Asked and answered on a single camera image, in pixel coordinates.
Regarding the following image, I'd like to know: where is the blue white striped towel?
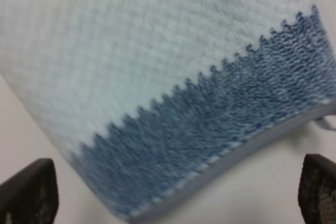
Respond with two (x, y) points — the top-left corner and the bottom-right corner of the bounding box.
(1, 0), (335, 223)

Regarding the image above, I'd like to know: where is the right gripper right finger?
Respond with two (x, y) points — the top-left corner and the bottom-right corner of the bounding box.
(298, 154), (335, 224)

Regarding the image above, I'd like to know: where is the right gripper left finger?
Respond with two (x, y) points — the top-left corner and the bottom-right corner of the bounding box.
(1, 158), (59, 223)

